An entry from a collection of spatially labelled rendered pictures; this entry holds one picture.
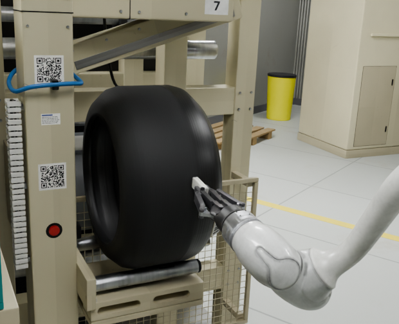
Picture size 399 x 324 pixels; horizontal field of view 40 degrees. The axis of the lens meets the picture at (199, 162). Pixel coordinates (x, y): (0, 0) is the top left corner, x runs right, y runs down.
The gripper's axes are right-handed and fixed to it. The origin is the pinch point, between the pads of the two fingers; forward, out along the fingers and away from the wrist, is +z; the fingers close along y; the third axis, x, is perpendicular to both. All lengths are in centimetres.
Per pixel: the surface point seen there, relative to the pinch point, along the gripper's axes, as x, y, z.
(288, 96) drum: 161, -434, 556
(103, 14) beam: -35, 12, 55
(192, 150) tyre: -7.0, -0.8, 8.5
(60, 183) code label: 6.1, 31.5, 22.4
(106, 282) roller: 33.6, 20.7, 11.1
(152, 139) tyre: -10.0, 9.8, 11.2
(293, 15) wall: 60, -515, 694
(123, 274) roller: 32.7, 15.4, 12.2
